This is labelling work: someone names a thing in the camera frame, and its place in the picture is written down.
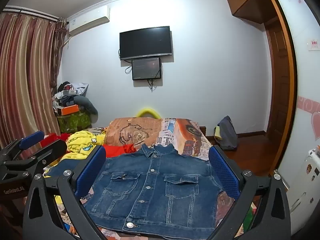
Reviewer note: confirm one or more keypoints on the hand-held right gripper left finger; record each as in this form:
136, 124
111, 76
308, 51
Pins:
92, 172

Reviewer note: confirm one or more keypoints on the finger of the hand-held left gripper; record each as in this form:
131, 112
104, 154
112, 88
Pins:
32, 140
53, 150

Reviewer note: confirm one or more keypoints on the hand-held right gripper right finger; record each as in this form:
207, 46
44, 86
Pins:
223, 172

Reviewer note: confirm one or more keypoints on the blue denim jeans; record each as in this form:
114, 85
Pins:
155, 187

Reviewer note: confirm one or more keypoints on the pile of clothes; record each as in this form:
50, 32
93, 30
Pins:
67, 92

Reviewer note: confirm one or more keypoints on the small red cloth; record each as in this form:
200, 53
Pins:
56, 138

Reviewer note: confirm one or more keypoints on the yellow cartoon print cloth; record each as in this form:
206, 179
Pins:
80, 142

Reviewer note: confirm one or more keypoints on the green patterned cloth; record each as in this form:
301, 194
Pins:
72, 122

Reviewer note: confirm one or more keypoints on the large red cloth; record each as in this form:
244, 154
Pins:
120, 150

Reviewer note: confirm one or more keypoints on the grey striped cloth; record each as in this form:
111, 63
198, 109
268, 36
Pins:
96, 130

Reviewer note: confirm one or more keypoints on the orange box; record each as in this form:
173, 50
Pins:
70, 110

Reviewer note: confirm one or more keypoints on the printed bed sheet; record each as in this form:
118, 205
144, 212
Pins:
150, 132

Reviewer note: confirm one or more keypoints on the striped brown curtain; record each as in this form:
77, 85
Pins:
25, 67

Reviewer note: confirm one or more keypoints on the yellow curved foam tube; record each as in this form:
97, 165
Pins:
147, 111

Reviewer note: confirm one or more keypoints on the white appliance with stickers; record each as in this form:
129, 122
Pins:
303, 192

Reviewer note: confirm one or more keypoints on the wooden wardrobe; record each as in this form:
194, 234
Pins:
278, 80

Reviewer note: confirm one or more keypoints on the small black monitor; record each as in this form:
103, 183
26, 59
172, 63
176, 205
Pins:
146, 68

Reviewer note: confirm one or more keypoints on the white air conditioner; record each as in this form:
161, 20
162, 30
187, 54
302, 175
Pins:
87, 22

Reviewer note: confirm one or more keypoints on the wooden overhead cabinet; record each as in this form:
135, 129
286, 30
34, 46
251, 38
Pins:
247, 0

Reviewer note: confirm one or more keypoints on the wooden bed frame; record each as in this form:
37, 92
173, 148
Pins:
203, 131

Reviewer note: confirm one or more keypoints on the pink heart wall sticker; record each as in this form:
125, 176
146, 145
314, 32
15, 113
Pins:
312, 122

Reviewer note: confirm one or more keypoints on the curtain rail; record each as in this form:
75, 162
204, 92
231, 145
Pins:
35, 13

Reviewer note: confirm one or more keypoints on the black wall television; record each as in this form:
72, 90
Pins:
146, 42

